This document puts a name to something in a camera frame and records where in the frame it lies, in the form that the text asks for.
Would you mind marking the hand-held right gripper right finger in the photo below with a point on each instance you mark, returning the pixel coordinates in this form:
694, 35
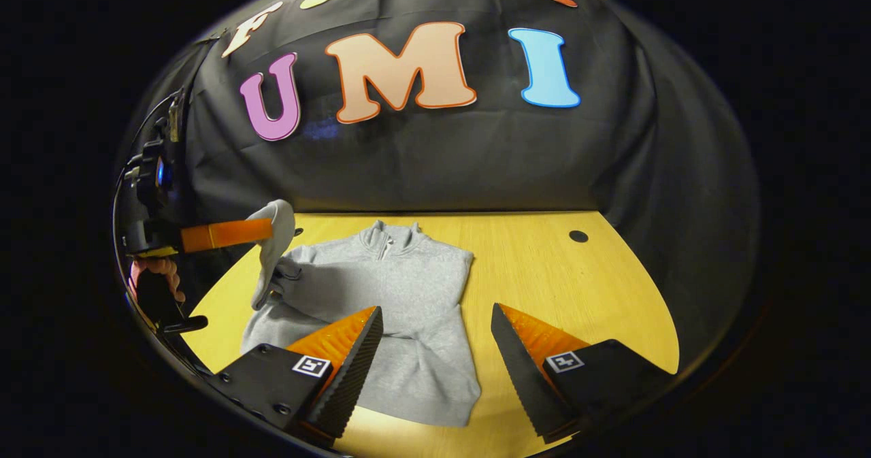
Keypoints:
524, 369

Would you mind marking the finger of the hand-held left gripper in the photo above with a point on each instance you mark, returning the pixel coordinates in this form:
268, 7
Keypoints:
224, 235

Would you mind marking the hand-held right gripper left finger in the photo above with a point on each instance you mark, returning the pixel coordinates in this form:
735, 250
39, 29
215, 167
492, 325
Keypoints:
350, 376

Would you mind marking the grey zip-collar sweatshirt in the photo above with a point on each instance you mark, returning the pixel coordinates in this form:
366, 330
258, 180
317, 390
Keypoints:
408, 295

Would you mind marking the round black table grommet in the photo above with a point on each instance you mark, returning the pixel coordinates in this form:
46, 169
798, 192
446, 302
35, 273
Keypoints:
578, 236

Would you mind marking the black backdrop cloth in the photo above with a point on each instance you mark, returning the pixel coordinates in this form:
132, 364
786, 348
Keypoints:
442, 158

